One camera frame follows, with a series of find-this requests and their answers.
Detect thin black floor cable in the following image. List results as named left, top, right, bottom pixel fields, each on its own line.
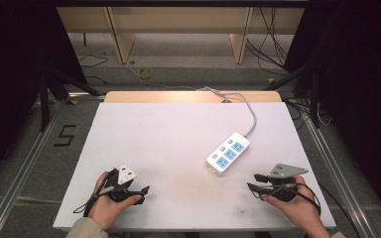
left=77, top=53, right=110, bottom=85

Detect yellow tape roll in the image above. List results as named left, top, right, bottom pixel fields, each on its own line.
left=136, top=66, right=154, bottom=80

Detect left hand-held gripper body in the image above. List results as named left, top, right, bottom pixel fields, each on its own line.
left=104, top=163, right=140, bottom=203

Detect metal floor rail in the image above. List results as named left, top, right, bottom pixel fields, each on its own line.
left=0, top=98, right=67, bottom=238
left=301, top=108, right=380, bottom=238

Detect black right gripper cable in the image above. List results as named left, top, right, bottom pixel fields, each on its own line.
left=289, top=182, right=362, bottom=238

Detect person's right hand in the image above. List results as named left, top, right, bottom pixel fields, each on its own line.
left=262, top=175, right=325, bottom=233

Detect white board table cover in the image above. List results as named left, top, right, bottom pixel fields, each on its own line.
left=52, top=101, right=337, bottom=231

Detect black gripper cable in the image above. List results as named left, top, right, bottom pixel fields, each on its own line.
left=289, top=182, right=362, bottom=238
left=72, top=169, right=117, bottom=218

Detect black floor cable bundle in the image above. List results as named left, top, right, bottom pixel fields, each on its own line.
left=245, top=7, right=292, bottom=76

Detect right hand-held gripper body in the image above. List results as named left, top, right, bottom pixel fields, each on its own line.
left=268, top=163, right=310, bottom=203

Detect black metal stand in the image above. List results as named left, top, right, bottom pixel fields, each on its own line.
left=265, top=60, right=322, bottom=130
left=37, top=63, right=101, bottom=133

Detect dark curtain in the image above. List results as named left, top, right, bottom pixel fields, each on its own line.
left=0, top=0, right=87, bottom=194
left=283, top=0, right=381, bottom=231

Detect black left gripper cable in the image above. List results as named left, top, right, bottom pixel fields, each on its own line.
left=72, top=169, right=117, bottom=218

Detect grey power strip cable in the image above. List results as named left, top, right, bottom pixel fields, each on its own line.
left=197, top=85, right=258, bottom=139

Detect person's left hand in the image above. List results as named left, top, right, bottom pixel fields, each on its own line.
left=87, top=171, right=143, bottom=231

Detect light wooden shelf unit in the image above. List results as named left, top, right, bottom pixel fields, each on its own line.
left=56, top=6, right=306, bottom=65

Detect white power strip blue sockets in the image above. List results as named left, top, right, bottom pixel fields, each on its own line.
left=205, top=132, right=251, bottom=177

